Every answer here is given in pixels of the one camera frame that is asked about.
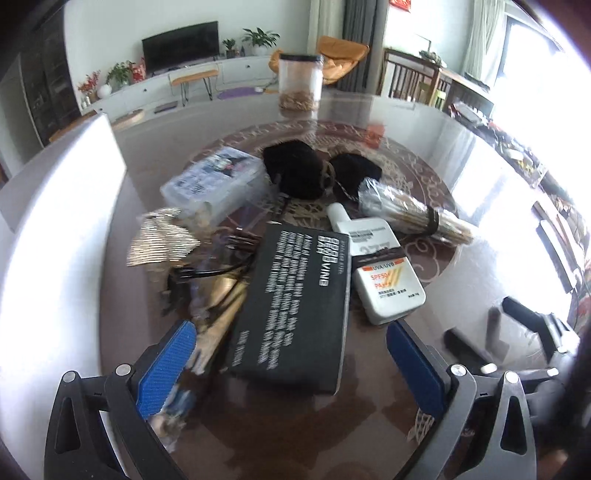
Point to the orange lounge chair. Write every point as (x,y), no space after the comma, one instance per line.
(341,57)

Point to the small green potted plant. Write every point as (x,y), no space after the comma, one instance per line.
(229,46)

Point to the grey curtain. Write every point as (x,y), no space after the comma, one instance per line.
(364,21)

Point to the clear plastic storage box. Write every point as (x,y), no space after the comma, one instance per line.
(217,182)

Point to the black box with white print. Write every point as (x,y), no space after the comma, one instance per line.
(295,309)

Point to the red flowers in vase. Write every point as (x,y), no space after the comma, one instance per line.
(90,85)

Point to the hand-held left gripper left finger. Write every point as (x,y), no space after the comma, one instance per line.
(166,369)

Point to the clear jar with black lid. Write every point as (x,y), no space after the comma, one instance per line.
(300,81)

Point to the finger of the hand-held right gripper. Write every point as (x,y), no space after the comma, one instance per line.
(471,348)
(524,310)

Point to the dark glass display cabinet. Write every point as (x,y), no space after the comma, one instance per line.
(48,87)

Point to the large green potted plant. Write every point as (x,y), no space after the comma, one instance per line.
(261,39)

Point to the wooden stool with metal legs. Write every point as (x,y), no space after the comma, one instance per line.
(194,79)

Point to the purple floor mat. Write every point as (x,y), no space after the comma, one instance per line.
(240,92)

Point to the white television cabinet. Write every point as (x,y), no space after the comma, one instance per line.
(184,87)

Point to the white sunscreen tube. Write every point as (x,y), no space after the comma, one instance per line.
(383,277)

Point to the black hair pins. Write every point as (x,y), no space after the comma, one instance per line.
(217,258)

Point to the cluttered wooden side desk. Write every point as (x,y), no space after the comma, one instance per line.
(498,120)

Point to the red wall hanging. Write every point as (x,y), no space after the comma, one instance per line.
(400,4)

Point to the red decoration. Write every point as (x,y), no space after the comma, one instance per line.
(138,71)

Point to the bushy green potted plant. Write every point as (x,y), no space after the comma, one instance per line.
(120,74)

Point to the bundle of wooden sticks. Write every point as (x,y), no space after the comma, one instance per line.
(411,210)

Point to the wooden dining chair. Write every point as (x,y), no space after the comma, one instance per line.
(411,76)

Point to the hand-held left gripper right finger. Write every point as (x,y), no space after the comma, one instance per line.
(415,374)

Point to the black television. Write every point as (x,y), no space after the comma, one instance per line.
(181,46)

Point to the white curtain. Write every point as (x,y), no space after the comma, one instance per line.
(325,21)

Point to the silver foil wrapper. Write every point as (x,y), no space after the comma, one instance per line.
(159,235)

